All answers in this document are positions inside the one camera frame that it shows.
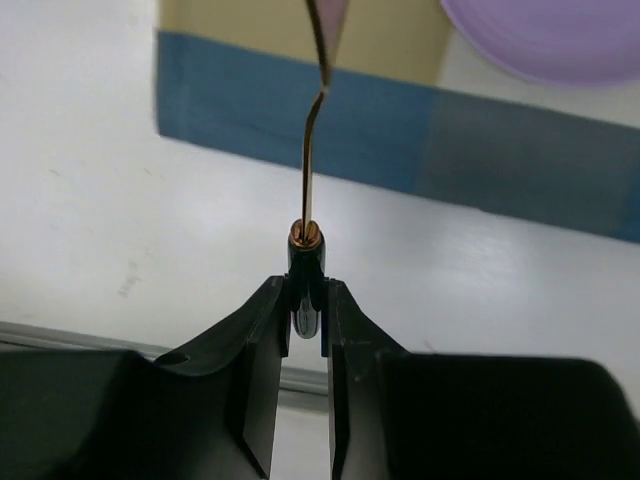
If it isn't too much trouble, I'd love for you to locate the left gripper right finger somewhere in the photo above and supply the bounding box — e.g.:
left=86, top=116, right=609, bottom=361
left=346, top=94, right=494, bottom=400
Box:
left=322, top=280, right=639, bottom=479

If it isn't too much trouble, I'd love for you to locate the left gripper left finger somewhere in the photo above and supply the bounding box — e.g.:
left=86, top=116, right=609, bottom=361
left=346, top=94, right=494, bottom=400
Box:
left=1, top=276, right=289, bottom=479

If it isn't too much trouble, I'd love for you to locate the gold fork green handle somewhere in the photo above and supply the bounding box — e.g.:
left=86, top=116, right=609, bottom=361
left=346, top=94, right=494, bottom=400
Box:
left=288, top=0, right=350, bottom=339

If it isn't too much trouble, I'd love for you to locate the blue tan checked placemat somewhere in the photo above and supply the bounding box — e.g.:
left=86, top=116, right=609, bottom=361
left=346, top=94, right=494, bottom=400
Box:
left=155, top=1, right=639, bottom=242

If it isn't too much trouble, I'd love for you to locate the purple plate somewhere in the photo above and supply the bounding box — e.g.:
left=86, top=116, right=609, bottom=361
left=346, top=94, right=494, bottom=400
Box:
left=441, top=0, right=639, bottom=87

